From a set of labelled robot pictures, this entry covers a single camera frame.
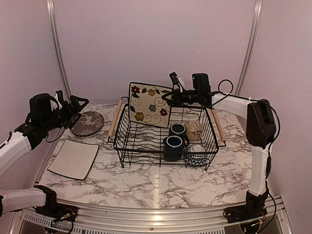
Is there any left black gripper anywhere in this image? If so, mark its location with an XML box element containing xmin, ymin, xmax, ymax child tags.
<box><xmin>41</xmin><ymin>95</ymin><xmax>88</xmax><ymax>132</ymax></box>

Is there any floral square plate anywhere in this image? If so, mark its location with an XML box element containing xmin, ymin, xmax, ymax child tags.
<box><xmin>128</xmin><ymin>82</ymin><xmax>172</xmax><ymax>128</ymax></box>

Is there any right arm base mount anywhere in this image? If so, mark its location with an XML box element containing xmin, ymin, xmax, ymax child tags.
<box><xmin>223</xmin><ymin>205</ymin><xmax>267</xmax><ymax>234</ymax></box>

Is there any left aluminium frame post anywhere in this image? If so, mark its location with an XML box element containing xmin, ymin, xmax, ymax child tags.
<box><xmin>46</xmin><ymin>0</ymin><xmax>72</xmax><ymax>100</ymax></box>

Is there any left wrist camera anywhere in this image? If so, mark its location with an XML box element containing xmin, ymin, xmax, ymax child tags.
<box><xmin>51</xmin><ymin>90</ymin><xmax>64</xmax><ymax>110</ymax></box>

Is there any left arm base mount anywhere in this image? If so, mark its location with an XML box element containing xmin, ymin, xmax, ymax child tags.
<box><xmin>34</xmin><ymin>203</ymin><xmax>78</xmax><ymax>234</ymax></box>

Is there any white square plate black rim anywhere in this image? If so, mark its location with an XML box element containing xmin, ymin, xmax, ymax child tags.
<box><xmin>47</xmin><ymin>139</ymin><xmax>99</xmax><ymax>180</ymax></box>

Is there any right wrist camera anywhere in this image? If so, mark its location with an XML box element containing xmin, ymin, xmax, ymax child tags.
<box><xmin>169</xmin><ymin>72</ymin><xmax>185</xmax><ymax>93</ymax></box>

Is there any grey reindeer round plate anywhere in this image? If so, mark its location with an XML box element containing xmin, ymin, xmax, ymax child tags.
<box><xmin>71</xmin><ymin>111</ymin><xmax>104</xmax><ymax>138</ymax></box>

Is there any blue white patterned bowl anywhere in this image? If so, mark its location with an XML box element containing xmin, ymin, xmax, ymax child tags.
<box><xmin>185</xmin><ymin>144</ymin><xmax>208</xmax><ymax>167</ymax></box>

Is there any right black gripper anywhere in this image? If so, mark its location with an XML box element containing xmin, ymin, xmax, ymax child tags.
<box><xmin>161</xmin><ymin>87</ymin><xmax>200</xmax><ymax>106</ymax></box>

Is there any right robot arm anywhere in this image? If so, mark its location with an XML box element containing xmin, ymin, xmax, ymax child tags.
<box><xmin>162</xmin><ymin>72</ymin><xmax>280</xmax><ymax>218</ymax></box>

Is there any right aluminium frame post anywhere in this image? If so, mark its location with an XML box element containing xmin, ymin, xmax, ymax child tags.
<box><xmin>234</xmin><ymin>0</ymin><xmax>263</xmax><ymax>96</ymax></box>

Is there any beige ceramic bowl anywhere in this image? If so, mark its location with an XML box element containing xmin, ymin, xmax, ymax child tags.
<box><xmin>184</xmin><ymin>120</ymin><xmax>202</xmax><ymax>140</ymax></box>

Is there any black wire dish rack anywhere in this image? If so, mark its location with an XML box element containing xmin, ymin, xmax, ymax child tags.
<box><xmin>108</xmin><ymin>100</ymin><xmax>220</xmax><ymax>170</ymax></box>

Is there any aluminium frame post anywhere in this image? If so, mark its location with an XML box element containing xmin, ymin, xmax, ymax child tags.
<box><xmin>234</xmin><ymin>0</ymin><xmax>263</xmax><ymax>96</ymax></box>
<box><xmin>46</xmin><ymin>0</ymin><xmax>72</xmax><ymax>100</ymax></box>

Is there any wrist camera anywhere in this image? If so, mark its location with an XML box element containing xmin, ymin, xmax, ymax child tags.
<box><xmin>51</xmin><ymin>90</ymin><xmax>64</xmax><ymax>110</ymax></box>
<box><xmin>169</xmin><ymin>72</ymin><xmax>185</xmax><ymax>93</ymax></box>

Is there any dark blue mug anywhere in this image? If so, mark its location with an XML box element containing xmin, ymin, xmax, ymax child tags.
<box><xmin>163</xmin><ymin>136</ymin><xmax>190</xmax><ymax>161</ymax></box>
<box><xmin>169</xmin><ymin>123</ymin><xmax>186</xmax><ymax>137</ymax></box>

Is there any dark blue mug rear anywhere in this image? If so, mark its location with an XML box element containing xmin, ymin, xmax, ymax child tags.
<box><xmin>169</xmin><ymin>123</ymin><xmax>186</xmax><ymax>137</ymax></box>

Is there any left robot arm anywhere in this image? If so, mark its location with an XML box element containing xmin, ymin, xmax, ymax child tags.
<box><xmin>0</xmin><ymin>90</ymin><xmax>89</xmax><ymax>217</ymax></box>

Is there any dark blue mug front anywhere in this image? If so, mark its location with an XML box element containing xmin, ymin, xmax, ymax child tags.
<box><xmin>163</xmin><ymin>136</ymin><xmax>190</xmax><ymax>161</ymax></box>

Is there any front aluminium rail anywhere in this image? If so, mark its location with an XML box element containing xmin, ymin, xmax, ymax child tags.
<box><xmin>17</xmin><ymin>199</ymin><xmax>293</xmax><ymax>234</ymax></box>

